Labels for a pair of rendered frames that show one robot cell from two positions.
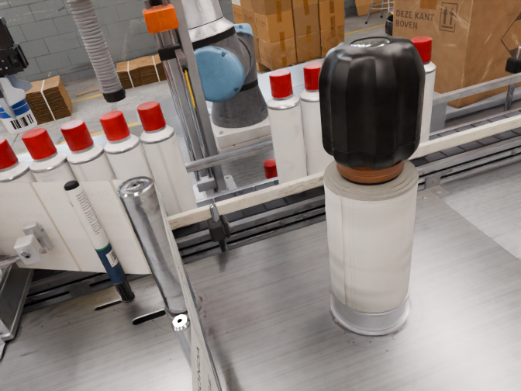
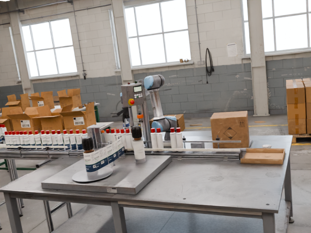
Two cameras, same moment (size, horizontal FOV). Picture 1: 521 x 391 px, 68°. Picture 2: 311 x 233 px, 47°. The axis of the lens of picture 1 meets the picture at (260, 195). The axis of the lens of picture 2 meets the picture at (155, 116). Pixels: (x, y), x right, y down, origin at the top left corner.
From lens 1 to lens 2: 2.64 m
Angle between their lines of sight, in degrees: 39
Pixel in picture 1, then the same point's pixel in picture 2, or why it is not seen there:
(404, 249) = (138, 149)
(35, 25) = (185, 87)
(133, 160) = (127, 136)
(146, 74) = not seen: hidden behind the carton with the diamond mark
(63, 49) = (195, 100)
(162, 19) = (139, 116)
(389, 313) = (137, 159)
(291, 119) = (152, 136)
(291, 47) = (302, 124)
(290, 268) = not seen: hidden behind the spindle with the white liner
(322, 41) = not seen: outside the picture
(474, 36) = (213, 131)
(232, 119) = (165, 138)
